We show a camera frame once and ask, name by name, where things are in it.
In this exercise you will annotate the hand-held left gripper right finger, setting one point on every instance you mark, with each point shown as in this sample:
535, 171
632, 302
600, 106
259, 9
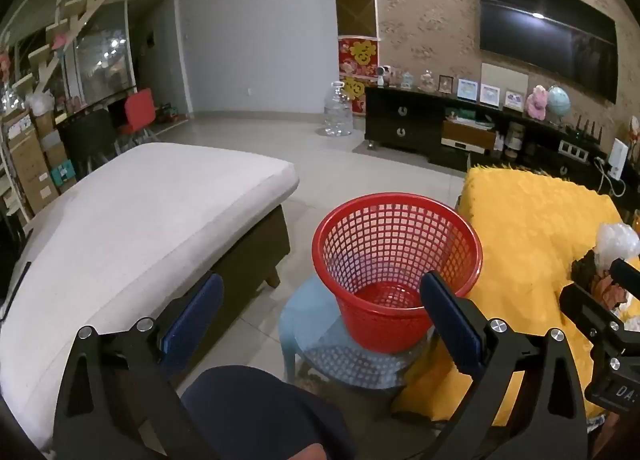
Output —
452, 330

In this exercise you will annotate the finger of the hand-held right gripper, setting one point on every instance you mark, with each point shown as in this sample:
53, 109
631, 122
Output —
590, 310
627, 277

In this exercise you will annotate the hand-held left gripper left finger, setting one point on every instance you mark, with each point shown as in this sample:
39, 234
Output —
192, 325

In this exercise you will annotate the brown snack wrapper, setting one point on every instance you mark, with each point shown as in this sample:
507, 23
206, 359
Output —
597, 277

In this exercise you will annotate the clear plastic wrap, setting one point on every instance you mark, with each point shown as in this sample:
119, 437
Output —
617, 240

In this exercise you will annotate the red plastic mesh basket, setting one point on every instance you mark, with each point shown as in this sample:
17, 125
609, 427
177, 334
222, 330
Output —
380, 327

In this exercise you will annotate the yellow tablecloth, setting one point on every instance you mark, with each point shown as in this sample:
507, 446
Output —
525, 240

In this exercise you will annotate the person's leg in dark pants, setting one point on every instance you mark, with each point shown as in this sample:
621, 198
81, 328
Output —
250, 415

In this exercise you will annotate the grey cushioned sofa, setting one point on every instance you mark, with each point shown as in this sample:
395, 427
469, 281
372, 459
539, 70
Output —
150, 220

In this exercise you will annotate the blue plastic stool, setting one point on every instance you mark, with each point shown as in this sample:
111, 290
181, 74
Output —
310, 312

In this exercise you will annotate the white upright box device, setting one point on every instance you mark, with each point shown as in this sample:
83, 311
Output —
617, 156

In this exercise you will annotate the white socket strip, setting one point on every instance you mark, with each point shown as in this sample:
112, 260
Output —
574, 149

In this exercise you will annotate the red and white figurine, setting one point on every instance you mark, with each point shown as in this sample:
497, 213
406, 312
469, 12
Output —
634, 135

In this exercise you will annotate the black router with antennas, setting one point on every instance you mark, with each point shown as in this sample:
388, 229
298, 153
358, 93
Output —
582, 133

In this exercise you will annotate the white jar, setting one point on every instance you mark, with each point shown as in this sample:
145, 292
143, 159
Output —
515, 140

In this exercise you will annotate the pale blue globe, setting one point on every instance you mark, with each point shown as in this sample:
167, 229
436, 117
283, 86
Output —
559, 101

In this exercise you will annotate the pink plush toy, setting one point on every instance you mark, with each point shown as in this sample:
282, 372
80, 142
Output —
537, 101

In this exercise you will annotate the black chair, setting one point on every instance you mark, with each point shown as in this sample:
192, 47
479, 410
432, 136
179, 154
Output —
90, 138

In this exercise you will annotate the red chair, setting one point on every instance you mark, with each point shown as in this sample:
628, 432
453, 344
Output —
136, 110

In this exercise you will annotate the black television cabinet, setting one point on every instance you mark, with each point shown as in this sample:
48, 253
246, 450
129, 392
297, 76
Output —
395, 115

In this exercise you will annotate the stack of cardboard boxes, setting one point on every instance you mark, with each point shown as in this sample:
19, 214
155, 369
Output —
30, 165

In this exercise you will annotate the clear plastic water jug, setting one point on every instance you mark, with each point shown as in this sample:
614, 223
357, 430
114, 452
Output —
338, 113

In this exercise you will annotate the glass dome ornament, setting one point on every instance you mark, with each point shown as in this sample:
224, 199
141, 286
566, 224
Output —
427, 81

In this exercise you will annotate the white plastic bag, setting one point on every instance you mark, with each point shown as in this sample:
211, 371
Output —
39, 104

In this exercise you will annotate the white photo frame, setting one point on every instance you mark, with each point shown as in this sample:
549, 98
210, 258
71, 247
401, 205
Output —
514, 100
467, 90
490, 94

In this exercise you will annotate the beige wall board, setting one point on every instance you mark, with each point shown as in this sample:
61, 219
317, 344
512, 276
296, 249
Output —
505, 73

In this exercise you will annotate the dark photo frame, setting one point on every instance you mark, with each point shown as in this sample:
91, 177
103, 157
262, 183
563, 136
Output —
446, 84

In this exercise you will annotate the black wall television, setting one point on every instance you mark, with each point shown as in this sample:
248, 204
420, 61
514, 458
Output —
540, 40

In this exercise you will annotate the white security camera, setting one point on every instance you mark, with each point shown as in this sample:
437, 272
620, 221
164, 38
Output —
383, 75

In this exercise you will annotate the red festive wall poster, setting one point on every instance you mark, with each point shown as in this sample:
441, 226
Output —
357, 58

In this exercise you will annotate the wooden zigzag wall shelf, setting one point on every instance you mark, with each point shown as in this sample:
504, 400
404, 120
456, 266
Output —
75, 15

